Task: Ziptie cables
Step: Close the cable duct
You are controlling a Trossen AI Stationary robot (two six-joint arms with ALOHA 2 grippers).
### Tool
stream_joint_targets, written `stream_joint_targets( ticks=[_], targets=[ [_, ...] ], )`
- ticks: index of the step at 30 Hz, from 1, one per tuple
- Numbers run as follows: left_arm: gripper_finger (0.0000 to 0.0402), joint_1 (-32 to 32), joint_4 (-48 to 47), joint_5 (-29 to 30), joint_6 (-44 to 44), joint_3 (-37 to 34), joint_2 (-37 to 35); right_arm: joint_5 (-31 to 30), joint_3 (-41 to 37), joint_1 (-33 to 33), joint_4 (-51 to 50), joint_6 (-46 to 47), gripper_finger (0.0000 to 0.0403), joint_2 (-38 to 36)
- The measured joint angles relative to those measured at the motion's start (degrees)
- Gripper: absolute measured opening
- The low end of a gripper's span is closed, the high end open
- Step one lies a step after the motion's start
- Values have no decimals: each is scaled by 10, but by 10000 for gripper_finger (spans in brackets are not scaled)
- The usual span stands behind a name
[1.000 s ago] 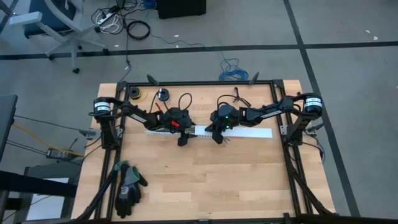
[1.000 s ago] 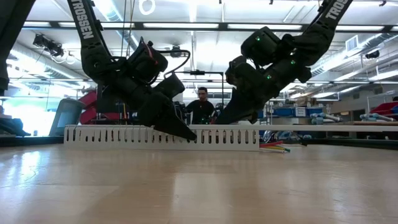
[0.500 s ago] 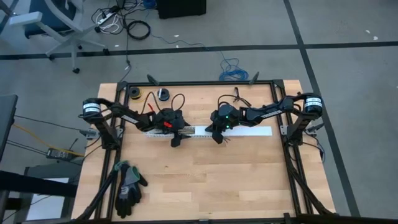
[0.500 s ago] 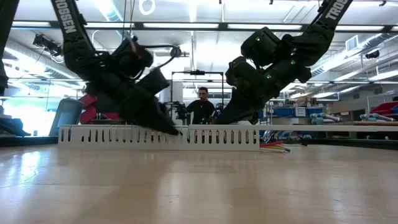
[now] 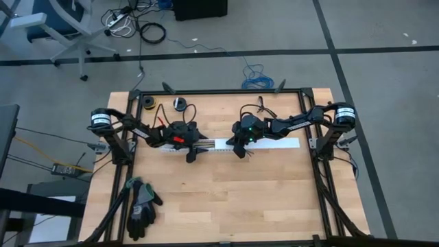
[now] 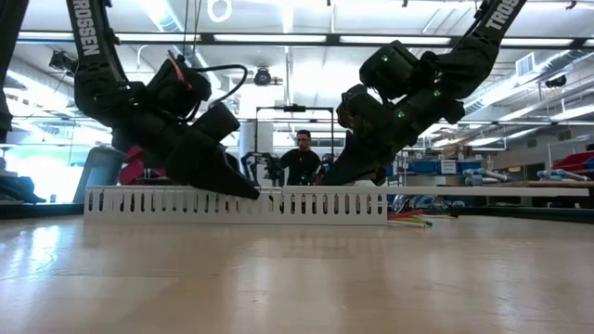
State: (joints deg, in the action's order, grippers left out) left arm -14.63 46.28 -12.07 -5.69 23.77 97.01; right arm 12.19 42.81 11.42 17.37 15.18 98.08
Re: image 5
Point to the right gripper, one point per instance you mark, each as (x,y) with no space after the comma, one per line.
(248,128)

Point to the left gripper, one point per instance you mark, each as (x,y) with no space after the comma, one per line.
(181,132)

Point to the black zip tie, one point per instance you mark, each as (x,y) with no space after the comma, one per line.
(248,152)

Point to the white duct cover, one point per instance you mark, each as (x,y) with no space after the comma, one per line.
(274,143)

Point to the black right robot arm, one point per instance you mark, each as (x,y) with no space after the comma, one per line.
(295,125)

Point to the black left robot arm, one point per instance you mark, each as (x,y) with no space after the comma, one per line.
(137,130)

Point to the black safety glasses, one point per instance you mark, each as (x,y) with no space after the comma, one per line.
(261,109)

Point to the black white spool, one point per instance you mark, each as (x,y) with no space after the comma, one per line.
(175,104)

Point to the black yellow spool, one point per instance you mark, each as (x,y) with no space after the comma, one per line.
(144,103)

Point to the black work glove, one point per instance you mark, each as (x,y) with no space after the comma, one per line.
(139,223)
(135,187)

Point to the black diagonal strut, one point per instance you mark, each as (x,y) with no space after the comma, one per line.
(113,209)
(337,212)

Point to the black box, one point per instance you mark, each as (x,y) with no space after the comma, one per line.
(199,8)

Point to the white power strip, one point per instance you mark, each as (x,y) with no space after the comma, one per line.
(116,20)

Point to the grey cart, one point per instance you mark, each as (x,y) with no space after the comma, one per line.
(51,187)

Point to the black beam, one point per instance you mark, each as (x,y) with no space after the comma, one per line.
(34,202)

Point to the grey office chair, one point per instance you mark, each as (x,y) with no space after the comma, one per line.
(55,20)

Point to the dark panel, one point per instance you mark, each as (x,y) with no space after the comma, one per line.
(7,130)

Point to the black aluminium table frame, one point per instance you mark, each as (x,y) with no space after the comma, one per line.
(205,91)

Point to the silver metal bracket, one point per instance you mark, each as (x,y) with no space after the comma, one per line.
(97,147)
(312,143)

